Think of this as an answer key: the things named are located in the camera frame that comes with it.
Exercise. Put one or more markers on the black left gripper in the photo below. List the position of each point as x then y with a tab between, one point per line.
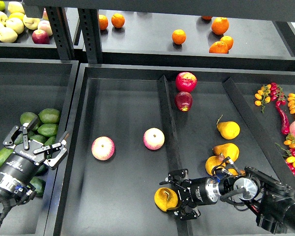
28	156

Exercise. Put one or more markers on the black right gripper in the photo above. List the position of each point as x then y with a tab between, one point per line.
200	192

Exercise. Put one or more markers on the dark green avocado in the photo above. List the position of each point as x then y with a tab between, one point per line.
42	170

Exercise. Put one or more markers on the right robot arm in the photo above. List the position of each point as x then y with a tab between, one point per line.
271	201

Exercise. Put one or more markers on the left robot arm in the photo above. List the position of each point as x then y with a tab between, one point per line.
13	193

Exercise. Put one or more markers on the dark avocado left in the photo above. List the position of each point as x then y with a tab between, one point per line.
19	138

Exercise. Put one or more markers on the green avocado right lower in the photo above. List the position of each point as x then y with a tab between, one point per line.
50	141

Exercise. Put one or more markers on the bright green avocado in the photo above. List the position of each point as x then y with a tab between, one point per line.
4	154

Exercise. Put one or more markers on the green avocado middle right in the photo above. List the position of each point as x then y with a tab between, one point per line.
48	129

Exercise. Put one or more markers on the dark avocado bottom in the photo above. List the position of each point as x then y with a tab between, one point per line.
39	185

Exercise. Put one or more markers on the green avocado top left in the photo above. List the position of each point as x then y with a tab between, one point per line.
27	117

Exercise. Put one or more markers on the green avocado top right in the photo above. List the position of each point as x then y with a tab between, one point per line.
49	115

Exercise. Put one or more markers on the yellow pear small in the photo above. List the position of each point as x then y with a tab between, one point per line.
213	161

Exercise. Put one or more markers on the yellow pear lying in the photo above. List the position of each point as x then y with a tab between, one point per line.
235	172

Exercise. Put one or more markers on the yellow pear with stem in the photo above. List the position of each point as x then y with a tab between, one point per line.
228	130

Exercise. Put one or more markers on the pink apple centre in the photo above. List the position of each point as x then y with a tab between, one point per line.
153	138

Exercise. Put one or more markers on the pink apple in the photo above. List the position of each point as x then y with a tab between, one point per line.
153	138
103	148

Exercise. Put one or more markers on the pink apple left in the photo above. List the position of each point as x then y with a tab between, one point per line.
103	148

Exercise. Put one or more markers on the black centre tray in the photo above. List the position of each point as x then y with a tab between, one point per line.
116	197

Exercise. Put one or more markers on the dark red apple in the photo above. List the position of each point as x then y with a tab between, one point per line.
183	101

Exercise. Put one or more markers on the black upper left tray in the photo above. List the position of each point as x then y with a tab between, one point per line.
24	48

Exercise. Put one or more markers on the bright red apple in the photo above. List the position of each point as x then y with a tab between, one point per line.
186	81

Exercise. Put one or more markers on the mixed tomato cluster lower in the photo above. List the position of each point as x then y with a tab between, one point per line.
289	152

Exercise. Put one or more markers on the red apple on shelf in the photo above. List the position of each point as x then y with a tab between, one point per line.
40	36

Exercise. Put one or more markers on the red chili pepper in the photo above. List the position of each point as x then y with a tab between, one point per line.
285	125

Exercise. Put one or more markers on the pale yellow apple front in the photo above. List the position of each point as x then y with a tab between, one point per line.
8	35

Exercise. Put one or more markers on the orange cherry tomato vine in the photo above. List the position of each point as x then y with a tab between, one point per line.
263	97

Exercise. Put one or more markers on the pink peach on shelf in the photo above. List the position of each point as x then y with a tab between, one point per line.
45	26

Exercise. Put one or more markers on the pale yellow apple right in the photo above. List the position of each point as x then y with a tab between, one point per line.
31	23

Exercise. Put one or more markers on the pale yellow apple centre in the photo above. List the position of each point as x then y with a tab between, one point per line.
16	24

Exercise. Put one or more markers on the yellow lemon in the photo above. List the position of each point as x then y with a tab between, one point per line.
18	15

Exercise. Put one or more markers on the black shelf post left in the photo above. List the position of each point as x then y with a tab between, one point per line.
61	33

